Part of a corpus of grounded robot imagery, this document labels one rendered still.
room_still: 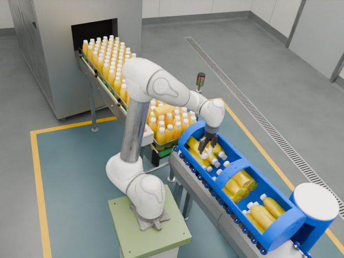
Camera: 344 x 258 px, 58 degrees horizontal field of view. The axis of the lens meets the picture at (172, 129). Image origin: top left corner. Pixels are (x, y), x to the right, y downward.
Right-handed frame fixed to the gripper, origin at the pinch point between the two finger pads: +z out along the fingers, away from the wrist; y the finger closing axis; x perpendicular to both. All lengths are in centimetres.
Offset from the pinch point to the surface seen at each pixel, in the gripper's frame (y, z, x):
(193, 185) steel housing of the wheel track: -6.9, 27.0, -2.7
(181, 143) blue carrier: -8.0, 2.1, 16.2
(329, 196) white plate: 55, 10, -62
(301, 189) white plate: 43, 10, -49
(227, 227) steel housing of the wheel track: -7.4, 28.1, -39.4
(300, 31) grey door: 384, 71, 203
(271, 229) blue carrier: -6, -3, -63
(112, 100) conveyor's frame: -17, 25, 107
